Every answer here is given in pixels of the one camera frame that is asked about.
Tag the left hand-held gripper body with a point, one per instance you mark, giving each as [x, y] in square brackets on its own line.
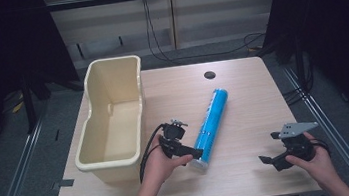
[172, 138]

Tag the black curtain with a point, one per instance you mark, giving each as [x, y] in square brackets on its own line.
[332, 31]
[4, 65]

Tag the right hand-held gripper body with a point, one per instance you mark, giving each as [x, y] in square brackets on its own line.
[297, 141]

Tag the black tape strip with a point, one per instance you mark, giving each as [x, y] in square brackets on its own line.
[62, 184]

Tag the blue cylindrical tube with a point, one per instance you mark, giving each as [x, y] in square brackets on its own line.
[211, 125]

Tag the black stand leg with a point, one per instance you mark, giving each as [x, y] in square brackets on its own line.
[29, 105]

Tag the cream plastic bin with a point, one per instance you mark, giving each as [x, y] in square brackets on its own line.
[116, 132]

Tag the person's left hand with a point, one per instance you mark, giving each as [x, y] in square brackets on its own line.
[162, 165]

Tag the person's right hand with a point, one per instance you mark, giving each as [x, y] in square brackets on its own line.
[316, 161]

